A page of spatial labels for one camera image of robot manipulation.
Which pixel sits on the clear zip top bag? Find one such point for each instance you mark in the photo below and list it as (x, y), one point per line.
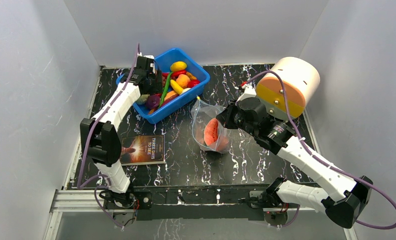
(202, 113)

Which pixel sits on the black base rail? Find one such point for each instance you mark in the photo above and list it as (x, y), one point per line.
(197, 198)

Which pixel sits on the purple toy eggplant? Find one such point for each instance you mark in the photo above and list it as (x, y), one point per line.
(153, 101)

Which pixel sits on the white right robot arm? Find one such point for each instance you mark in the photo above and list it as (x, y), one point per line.
(340, 197)

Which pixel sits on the toy watermelon slice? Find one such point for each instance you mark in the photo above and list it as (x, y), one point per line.
(211, 132)

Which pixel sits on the yellow toy banana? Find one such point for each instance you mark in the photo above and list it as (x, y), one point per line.
(176, 87)

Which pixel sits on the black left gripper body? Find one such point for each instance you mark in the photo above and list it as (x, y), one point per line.
(155, 87)

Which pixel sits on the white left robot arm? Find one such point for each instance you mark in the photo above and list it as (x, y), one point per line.
(100, 141)

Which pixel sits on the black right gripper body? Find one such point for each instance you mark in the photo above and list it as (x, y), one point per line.
(228, 116)

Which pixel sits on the three days to see book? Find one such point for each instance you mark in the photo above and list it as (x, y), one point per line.
(143, 150)

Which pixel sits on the red toy tomato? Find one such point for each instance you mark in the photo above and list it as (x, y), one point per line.
(193, 83)

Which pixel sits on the orange toy peach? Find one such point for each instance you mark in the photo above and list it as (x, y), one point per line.
(183, 80)

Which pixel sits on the yellow toy lemon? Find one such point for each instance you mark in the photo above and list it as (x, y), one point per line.
(178, 66)

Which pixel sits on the blue plastic bin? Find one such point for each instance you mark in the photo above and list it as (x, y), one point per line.
(194, 71)

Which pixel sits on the cream cylinder with coloured face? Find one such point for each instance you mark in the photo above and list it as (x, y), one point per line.
(300, 80)

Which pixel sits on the green toy bean pod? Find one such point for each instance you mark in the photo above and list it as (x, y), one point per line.
(165, 90)

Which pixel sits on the red toy chili pepper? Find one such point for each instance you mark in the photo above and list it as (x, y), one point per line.
(173, 75)

